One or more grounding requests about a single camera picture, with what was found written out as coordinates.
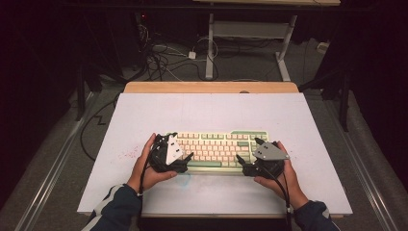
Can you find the green and cream keyboard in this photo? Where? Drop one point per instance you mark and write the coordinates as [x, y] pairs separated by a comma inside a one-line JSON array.
[[218, 150]]

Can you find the white power strip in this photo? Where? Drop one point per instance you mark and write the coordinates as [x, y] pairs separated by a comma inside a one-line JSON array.
[[322, 47]]

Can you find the black metal stand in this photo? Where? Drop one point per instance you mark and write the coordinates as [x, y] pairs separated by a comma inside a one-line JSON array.
[[80, 96], [343, 96]]

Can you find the person's left hand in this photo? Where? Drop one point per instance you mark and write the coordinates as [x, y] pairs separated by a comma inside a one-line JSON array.
[[142, 174]]

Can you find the person's right hand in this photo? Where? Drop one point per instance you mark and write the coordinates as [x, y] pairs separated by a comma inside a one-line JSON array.
[[293, 186]]

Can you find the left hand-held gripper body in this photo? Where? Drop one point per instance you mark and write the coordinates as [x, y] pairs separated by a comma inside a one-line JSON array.
[[173, 150]]

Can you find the aluminium floor rail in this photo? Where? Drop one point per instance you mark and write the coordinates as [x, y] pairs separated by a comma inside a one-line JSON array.
[[362, 173], [51, 173]]

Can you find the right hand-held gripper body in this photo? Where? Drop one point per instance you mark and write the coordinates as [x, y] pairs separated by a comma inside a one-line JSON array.
[[271, 154]]

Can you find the white board table cover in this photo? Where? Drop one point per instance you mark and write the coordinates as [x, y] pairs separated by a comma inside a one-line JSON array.
[[208, 112]]

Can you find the wooden table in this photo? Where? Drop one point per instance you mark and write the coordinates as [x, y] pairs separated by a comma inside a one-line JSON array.
[[192, 87]]

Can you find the white metal desk frame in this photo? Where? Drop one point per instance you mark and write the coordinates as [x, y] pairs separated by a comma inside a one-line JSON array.
[[247, 29]]

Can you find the white power adapter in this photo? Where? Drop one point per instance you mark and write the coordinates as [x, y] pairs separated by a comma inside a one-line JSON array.
[[191, 55]]

